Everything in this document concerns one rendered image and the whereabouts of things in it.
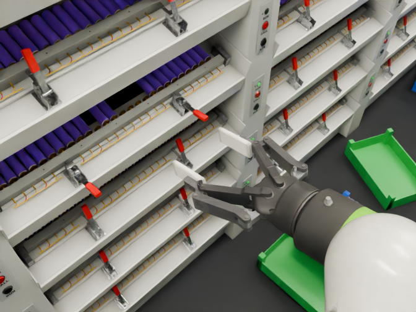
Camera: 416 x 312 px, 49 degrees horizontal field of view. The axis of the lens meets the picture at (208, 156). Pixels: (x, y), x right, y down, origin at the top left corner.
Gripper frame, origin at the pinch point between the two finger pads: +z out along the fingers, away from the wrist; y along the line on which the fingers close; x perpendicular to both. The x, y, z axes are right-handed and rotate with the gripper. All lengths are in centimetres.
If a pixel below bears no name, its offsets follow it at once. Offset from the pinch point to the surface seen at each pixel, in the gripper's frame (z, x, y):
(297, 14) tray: 26, -6, 56
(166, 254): 37, -65, 5
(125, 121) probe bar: 24.7, -3.9, -0.2
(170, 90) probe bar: 25.0, -3.7, 12.2
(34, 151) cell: 29.1, -2.0, -17.6
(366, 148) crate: 27, -84, 101
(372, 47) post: 28, -37, 100
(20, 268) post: 22.6, -18.1, -31.2
